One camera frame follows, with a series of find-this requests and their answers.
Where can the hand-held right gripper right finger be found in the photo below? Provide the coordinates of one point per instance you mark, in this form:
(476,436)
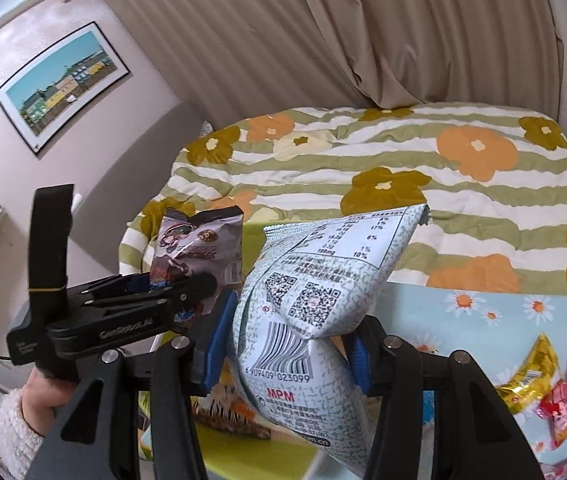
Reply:
(358,360)

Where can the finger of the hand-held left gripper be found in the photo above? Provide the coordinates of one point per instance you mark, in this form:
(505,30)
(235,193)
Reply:
(141,282)
(183,292)

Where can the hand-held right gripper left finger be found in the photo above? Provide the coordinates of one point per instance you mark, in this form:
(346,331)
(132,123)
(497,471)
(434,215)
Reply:
(218,320)

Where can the grey brown snack packet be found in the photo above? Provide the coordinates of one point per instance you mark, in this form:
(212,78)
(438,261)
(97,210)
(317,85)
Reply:
(198,245)

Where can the light blue snack packet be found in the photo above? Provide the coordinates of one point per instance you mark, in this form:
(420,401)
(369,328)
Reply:
(303,310)

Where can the person's left hand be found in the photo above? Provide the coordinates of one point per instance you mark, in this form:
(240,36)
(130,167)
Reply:
(38,400)

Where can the brown patterned snack packet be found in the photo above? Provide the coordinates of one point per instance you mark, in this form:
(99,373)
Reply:
(228,415)

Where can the blue daisy tablecloth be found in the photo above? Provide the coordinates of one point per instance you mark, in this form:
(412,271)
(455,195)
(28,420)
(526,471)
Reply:
(463,320)

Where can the gold snack packet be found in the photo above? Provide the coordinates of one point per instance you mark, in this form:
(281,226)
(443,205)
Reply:
(528,375)

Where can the floral striped blanket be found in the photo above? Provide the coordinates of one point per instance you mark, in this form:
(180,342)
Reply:
(488,210)

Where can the pink red snack packet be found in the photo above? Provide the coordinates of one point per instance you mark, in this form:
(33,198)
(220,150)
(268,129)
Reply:
(563,410)

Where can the beige curtain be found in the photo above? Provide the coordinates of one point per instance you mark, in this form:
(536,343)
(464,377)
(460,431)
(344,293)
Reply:
(313,35)

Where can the framed wall picture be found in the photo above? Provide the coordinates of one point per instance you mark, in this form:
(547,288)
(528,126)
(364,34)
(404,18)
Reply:
(58,90)

